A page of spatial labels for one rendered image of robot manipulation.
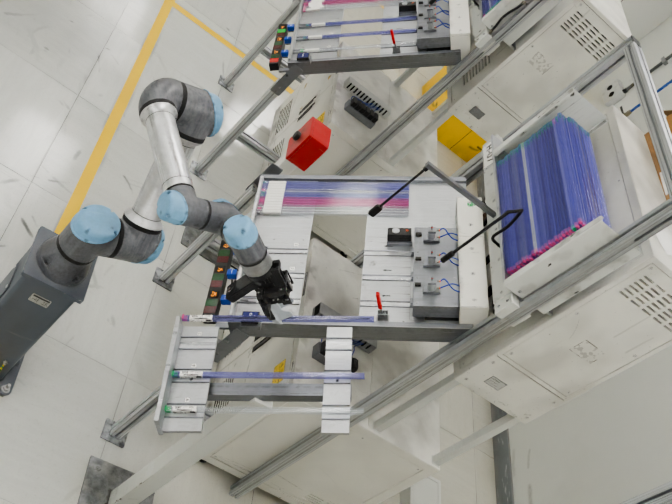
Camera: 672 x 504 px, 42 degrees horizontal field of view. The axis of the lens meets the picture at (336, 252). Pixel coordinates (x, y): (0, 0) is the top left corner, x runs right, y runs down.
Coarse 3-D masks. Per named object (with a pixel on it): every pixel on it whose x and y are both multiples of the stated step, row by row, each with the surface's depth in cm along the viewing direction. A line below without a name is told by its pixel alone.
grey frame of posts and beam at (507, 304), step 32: (608, 64) 264; (480, 160) 294; (256, 192) 311; (640, 224) 213; (192, 256) 334; (544, 288) 229; (512, 320) 237; (448, 352) 249; (416, 384) 259; (128, 416) 285; (352, 416) 273; (288, 448) 294; (256, 480) 303
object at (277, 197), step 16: (272, 192) 296; (288, 192) 296; (304, 192) 295; (320, 192) 295; (336, 192) 294; (352, 192) 294; (368, 192) 294; (384, 192) 293; (400, 192) 293; (272, 208) 290; (288, 208) 289; (304, 208) 289; (320, 208) 289; (336, 208) 288; (352, 208) 288; (368, 208) 288; (384, 208) 287; (400, 208) 287
